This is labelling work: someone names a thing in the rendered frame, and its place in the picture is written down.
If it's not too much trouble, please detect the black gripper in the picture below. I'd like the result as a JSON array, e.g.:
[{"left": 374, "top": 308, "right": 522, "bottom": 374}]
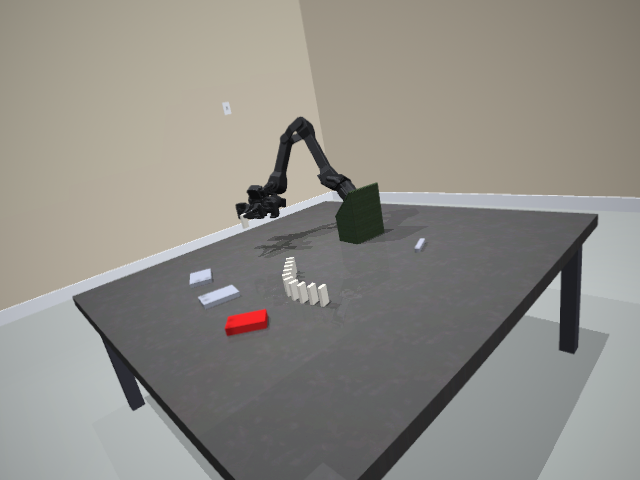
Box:
[{"left": 235, "top": 198, "right": 280, "bottom": 219}]

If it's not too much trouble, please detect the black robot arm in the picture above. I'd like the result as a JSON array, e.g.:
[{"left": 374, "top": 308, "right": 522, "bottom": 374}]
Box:
[{"left": 246, "top": 117, "right": 357, "bottom": 208}]

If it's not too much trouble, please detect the red rectangular block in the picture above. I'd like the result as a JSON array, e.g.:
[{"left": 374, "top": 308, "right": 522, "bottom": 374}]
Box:
[{"left": 225, "top": 309, "right": 268, "bottom": 336}]

